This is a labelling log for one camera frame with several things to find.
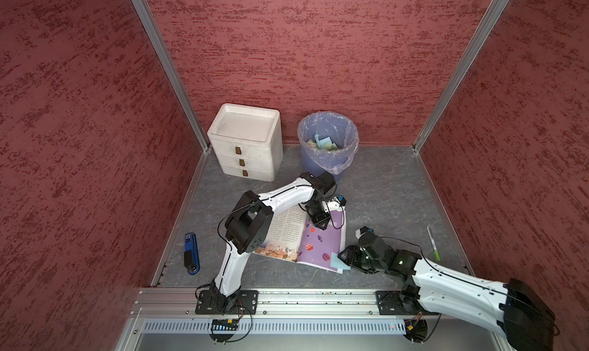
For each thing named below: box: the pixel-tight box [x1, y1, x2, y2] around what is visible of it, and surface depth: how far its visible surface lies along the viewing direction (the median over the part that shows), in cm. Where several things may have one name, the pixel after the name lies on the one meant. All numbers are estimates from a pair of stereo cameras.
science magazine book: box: [253, 205, 346, 274], surface depth 87 cm
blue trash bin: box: [296, 110, 360, 177], surface depth 97 cm
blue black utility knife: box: [184, 232, 201, 276], surface depth 83 cm
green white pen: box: [426, 225, 441, 262], surface depth 87 cm
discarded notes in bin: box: [306, 133, 339, 151], surface depth 105 cm
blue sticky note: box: [329, 252, 352, 275], surface depth 82 cm
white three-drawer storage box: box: [207, 103, 283, 182], surface depth 98 cm
